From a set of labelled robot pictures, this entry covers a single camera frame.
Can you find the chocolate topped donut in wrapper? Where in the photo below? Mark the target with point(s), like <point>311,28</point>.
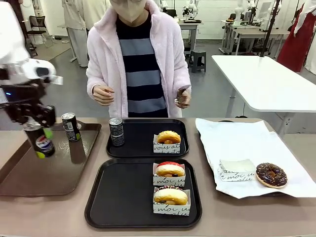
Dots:
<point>170,209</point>

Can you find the person in pink fleece jacket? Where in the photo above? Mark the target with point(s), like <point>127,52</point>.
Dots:
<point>140,81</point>

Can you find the red apron on mannequin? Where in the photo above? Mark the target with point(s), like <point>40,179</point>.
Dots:
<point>296,42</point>

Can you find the background person in white clothes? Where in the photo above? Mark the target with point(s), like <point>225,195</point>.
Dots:
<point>76,32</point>

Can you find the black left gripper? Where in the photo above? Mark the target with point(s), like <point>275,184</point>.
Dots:
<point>22,95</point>

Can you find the person's left hand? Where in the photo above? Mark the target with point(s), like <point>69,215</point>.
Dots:
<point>185,98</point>

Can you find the chocolate sprinkled cream donut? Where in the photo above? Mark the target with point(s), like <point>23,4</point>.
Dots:
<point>170,196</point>

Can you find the yellow glazed donut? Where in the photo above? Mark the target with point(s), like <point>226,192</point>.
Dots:
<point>169,137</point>

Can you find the red glazed donut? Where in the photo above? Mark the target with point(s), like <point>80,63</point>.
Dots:
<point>170,169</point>

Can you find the black pole stand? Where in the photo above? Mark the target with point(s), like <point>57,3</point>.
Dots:
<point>269,32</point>

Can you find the black office chair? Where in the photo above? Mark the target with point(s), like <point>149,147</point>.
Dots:
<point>37,24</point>

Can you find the person's right forearm pink sleeve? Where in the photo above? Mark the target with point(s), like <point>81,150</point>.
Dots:
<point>95,74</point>

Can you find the beige face mask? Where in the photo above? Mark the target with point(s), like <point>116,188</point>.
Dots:
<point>128,12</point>

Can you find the white paper sheet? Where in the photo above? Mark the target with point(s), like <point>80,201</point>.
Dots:
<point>234,140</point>

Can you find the person's left forearm pink sleeve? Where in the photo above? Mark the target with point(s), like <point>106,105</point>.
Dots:
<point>181,74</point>

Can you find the black tray holding two donuts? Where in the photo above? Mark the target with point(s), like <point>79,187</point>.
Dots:
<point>118,192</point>

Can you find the empty white printed paper box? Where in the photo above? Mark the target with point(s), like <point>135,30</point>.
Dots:
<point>237,170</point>

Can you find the white background workbench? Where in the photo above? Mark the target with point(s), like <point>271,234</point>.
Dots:
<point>247,34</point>

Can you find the grey background workbench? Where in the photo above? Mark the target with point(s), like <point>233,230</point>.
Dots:
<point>188,27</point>

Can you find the pink frosted donut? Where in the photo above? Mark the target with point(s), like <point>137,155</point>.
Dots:
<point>168,180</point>

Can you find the black Pepsi lime can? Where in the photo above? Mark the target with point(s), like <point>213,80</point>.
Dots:
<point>70,128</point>
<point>42,145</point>
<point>116,134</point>

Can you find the person's right hand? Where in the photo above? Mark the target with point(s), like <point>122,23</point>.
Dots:
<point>102,95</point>

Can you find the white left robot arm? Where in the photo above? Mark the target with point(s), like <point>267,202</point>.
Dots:
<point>12,37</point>

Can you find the black tray holding single donut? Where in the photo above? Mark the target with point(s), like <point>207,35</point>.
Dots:
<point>138,143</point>

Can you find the white table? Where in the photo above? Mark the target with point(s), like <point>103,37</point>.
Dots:
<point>266,81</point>

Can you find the grey plastic stool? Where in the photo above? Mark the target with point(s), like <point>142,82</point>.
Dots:
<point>197,60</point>

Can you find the plain glazed donut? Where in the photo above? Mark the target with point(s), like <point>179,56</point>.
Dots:
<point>165,148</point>

